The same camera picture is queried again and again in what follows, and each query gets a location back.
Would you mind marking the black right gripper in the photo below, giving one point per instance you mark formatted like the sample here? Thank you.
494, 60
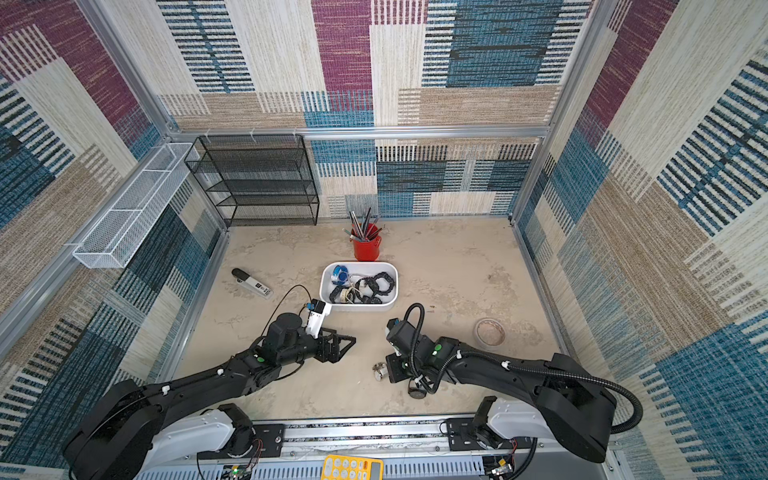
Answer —
398, 366

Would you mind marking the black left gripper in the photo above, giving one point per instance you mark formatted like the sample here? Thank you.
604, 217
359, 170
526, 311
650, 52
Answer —
335, 356

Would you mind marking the silver metal watch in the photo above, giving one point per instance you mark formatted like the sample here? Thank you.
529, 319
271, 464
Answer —
380, 371

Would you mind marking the dark brown round watch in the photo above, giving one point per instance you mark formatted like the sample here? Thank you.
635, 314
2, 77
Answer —
416, 391

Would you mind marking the black chunky watch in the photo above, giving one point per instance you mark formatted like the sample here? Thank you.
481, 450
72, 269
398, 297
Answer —
342, 295

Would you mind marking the white plastic storage box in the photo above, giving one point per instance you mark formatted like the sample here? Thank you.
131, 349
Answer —
357, 271

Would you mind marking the blue strap watch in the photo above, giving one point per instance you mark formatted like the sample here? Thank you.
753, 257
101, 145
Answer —
340, 275

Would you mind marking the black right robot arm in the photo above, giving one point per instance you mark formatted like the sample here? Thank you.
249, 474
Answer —
578, 410

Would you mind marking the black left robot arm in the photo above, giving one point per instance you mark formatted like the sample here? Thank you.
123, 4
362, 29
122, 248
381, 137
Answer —
114, 438

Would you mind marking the white adhesive tape roll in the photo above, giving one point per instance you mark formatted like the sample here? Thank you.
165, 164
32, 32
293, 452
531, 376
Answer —
489, 332

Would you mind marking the red metal pen bucket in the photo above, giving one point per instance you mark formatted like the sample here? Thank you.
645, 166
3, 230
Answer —
367, 250

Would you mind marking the yellow teach pendant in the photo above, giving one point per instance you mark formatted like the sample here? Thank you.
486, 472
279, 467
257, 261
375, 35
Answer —
341, 467

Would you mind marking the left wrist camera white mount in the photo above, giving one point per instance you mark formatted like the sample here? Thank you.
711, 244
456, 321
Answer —
318, 310

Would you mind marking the aluminium front rail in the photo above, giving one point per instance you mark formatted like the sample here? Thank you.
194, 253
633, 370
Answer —
220, 434

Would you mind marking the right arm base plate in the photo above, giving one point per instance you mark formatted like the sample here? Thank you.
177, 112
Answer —
465, 434

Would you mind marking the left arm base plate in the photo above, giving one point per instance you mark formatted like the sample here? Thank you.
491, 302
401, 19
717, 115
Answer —
264, 441

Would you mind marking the black wire mesh shelf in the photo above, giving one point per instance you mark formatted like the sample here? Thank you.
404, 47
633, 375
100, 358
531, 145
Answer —
256, 180

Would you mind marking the white wire mesh basket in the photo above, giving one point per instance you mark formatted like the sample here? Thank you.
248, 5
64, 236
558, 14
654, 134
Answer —
114, 240

